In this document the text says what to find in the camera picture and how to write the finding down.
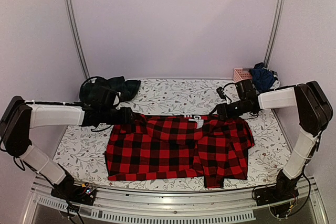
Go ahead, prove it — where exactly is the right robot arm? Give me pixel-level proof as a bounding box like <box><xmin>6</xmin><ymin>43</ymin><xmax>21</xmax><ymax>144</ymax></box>
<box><xmin>212</xmin><ymin>80</ymin><xmax>333</xmax><ymax>180</ymax></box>

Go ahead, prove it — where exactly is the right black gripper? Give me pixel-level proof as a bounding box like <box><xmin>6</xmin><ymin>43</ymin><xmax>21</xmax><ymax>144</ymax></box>
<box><xmin>209</xmin><ymin>99</ymin><xmax>251</xmax><ymax>120</ymax></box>

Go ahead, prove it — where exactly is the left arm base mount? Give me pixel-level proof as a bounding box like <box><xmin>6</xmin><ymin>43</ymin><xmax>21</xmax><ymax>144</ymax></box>
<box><xmin>51</xmin><ymin>174</ymin><xmax>97</xmax><ymax>206</ymax></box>

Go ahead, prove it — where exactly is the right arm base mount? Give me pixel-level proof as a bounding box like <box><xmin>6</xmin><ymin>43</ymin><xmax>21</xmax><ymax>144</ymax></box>
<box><xmin>251</xmin><ymin>177</ymin><xmax>299</xmax><ymax>219</ymax></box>

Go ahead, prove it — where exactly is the front aluminium rail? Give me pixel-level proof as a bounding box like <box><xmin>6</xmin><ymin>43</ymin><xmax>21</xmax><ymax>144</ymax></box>
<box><xmin>23</xmin><ymin>176</ymin><xmax>331</xmax><ymax>223</ymax></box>

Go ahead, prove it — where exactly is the pink plastic basket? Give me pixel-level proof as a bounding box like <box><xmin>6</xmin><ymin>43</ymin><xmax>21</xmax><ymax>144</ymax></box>
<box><xmin>233</xmin><ymin>68</ymin><xmax>253</xmax><ymax>83</ymax></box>

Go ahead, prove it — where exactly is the left aluminium frame post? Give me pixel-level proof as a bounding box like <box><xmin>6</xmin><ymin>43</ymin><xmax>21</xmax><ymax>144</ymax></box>
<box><xmin>64</xmin><ymin>0</ymin><xmax>90</xmax><ymax>79</ymax></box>

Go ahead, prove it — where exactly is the red black plaid shirt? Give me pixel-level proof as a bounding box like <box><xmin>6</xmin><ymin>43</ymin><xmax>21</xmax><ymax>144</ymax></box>
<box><xmin>104</xmin><ymin>114</ymin><xmax>255</xmax><ymax>189</ymax></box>

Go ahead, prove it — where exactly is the dark blue garment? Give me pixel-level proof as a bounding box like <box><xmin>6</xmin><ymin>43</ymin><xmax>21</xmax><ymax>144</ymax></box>
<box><xmin>249</xmin><ymin>62</ymin><xmax>280</xmax><ymax>93</ymax></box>

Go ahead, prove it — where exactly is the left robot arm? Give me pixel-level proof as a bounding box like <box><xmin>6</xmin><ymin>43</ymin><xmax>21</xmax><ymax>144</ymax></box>
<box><xmin>1</xmin><ymin>88</ymin><xmax>134</xmax><ymax>200</ymax></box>

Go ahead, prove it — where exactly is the dark green plaid skirt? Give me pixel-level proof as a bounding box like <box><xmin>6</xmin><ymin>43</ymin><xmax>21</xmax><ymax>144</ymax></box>
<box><xmin>79</xmin><ymin>76</ymin><xmax>141</xmax><ymax>103</ymax></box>

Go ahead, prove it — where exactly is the aluminium frame post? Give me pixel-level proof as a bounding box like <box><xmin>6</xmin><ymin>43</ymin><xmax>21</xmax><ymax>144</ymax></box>
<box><xmin>264</xmin><ymin>0</ymin><xmax>285</xmax><ymax>67</ymax></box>
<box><xmin>64</xmin><ymin>0</ymin><xmax>90</xmax><ymax>79</ymax></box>

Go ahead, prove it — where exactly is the floral patterned table mat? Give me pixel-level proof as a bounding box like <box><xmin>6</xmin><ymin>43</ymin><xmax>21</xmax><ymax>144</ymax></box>
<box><xmin>54</xmin><ymin>79</ymin><xmax>290</xmax><ymax>192</ymax></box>

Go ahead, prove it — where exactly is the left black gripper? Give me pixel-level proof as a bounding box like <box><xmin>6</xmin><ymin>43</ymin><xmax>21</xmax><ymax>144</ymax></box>
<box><xmin>101</xmin><ymin>106</ymin><xmax>136</xmax><ymax>125</ymax></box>

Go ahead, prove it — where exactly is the right aluminium frame post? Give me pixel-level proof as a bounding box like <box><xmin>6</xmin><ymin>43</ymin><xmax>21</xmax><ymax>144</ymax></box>
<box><xmin>264</xmin><ymin>0</ymin><xmax>285</xmax><ymax>67</ymax></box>

